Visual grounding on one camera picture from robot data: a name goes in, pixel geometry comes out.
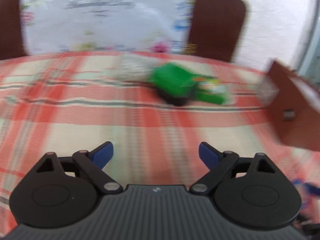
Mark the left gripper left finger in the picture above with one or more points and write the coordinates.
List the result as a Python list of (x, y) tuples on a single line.
[(91, 166)]

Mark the red plaid bed sheet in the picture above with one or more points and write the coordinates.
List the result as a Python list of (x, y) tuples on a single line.
[(67, 102)]

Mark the green snack packet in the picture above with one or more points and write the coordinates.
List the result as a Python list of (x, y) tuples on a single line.
[(177, 86)]

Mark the blue tape roll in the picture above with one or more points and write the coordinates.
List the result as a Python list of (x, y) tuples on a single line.
[(303, 189)]

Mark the red-brown cardboard box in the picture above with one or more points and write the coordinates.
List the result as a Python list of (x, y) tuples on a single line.
[(292, 107)]

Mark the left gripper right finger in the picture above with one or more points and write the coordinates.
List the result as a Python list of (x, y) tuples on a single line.
[(220, 165)]

